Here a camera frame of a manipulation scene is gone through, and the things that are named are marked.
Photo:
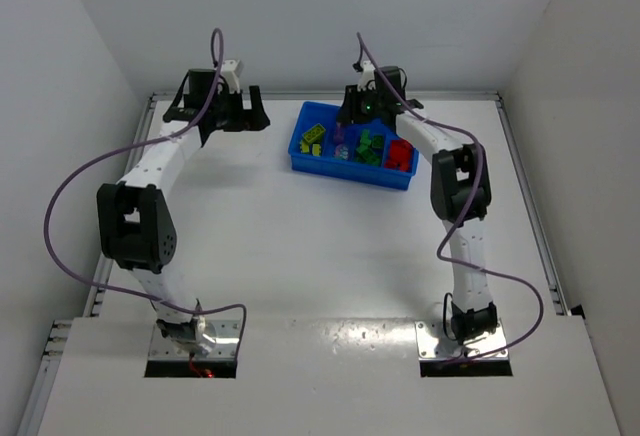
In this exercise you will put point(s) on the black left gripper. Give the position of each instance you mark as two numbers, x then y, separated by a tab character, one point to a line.
240	111

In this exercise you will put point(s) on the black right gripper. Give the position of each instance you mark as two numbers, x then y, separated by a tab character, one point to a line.
353	107

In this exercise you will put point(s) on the purple round printed lego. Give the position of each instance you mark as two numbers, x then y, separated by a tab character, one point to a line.
342	152

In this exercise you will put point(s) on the lime green lego brick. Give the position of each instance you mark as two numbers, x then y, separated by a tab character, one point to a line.
311	141

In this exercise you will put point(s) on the red lego brick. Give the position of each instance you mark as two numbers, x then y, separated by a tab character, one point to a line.
399	155

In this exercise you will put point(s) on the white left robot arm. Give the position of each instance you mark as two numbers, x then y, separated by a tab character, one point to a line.
135	225

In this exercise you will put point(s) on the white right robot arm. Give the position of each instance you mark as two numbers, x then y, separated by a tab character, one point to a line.
460	191

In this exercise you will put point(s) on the blue compartment tray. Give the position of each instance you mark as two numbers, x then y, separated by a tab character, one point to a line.
312	113

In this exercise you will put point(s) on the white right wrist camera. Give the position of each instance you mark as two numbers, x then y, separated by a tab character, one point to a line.
366	71

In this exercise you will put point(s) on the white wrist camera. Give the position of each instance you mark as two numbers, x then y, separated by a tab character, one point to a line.
231	70
366	71

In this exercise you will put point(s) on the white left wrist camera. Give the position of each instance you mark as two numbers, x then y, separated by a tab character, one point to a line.
231	70

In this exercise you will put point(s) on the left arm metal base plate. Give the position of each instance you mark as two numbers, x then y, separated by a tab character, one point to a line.
213	340

